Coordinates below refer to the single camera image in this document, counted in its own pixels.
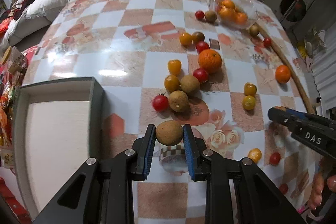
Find red tomato table edge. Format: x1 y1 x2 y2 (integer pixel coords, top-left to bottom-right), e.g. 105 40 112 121
278 183 289 195

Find orange mandarin near stick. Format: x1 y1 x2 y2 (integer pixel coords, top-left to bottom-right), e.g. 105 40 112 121
275 65 291 84

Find long wooden stick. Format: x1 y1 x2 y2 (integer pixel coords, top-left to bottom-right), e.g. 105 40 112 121
255 23 315 114

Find shallow white cardboard box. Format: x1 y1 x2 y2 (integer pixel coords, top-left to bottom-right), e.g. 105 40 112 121
13 77 104 219

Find red tomato by stick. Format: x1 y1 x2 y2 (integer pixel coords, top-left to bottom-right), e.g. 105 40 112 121
263 38 272 48

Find longan by stick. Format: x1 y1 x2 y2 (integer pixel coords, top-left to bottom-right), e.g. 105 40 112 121
249 24 260 37

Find red cherry tomato cluster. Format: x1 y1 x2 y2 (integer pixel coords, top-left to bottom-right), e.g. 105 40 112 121
193 68 209 84

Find large orange mandarin centre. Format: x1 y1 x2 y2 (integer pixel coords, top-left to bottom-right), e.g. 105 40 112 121
198 49 223 74

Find brown longan by tomato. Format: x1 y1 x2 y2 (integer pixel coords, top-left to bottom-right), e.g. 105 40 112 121
168 90 189 113

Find brown longan in cluster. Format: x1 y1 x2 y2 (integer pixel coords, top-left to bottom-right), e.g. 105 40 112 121
181 75 200 96

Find red cherry tomato front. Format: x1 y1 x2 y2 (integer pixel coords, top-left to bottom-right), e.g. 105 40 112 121
152 94 169 112

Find red cherry tomato upper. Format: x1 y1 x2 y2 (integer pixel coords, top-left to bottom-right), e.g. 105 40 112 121
195 41 210 54

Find clear glass fruit bowl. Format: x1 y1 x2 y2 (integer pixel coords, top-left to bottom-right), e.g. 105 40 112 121
209 0 259 29

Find dark brown cherry tomato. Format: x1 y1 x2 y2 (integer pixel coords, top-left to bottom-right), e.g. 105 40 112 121
192 32 205 45

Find mandarins in bowl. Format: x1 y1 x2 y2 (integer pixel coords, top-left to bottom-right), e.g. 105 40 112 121
217 0 248 26

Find yellow cherry tomato upper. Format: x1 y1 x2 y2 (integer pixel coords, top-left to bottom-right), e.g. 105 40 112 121
167 60 182 76

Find longan near bowl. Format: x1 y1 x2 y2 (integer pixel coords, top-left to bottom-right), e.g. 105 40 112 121
205 10 218 24

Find yellow cherry tomato top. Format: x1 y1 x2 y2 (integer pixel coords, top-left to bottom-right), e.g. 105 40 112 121
179 32 193 48

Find pile of snack packages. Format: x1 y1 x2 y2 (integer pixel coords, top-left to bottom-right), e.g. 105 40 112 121
1 47 29 169

